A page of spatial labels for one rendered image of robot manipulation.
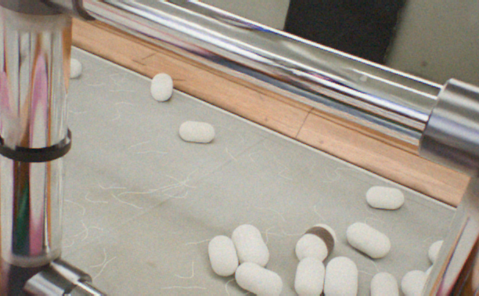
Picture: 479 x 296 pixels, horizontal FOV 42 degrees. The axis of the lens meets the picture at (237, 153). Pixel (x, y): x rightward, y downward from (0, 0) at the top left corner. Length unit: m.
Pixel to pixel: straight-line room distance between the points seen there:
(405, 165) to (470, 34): 1.96
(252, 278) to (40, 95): 0.23
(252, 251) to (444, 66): 2.20
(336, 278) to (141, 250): 0.13
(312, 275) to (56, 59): 0.26
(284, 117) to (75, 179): 0.22
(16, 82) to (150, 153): 0.34
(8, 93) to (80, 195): 0.28
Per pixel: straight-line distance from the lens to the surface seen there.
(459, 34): 2.54
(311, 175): 0.56
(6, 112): 0.22
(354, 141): 0.60
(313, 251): 0.44
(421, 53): 2.58
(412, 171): 0.59
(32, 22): 0.20
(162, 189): 0.50
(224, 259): 0.42
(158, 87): 0.63
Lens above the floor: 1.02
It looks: 29 degrees down
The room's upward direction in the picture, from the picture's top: 11 degrees clockwise
